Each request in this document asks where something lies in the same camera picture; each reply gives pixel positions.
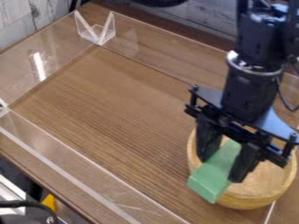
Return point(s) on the clear acrylic corner bracket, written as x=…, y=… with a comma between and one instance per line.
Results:
x=97, y=34

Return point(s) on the light wooden bowl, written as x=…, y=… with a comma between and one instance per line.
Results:
x=263, y=186

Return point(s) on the black device with yellow part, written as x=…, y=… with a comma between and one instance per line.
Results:
x=36, y=212

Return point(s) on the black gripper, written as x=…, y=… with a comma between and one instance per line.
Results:
x=239, y=112

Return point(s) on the clear acrylic enclosure wall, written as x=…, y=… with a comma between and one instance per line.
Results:
x=95, y=128

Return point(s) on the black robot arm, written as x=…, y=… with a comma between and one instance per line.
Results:
x=267, y=33

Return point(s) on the green rectangular block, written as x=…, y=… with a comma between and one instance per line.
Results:
x=208, y=179

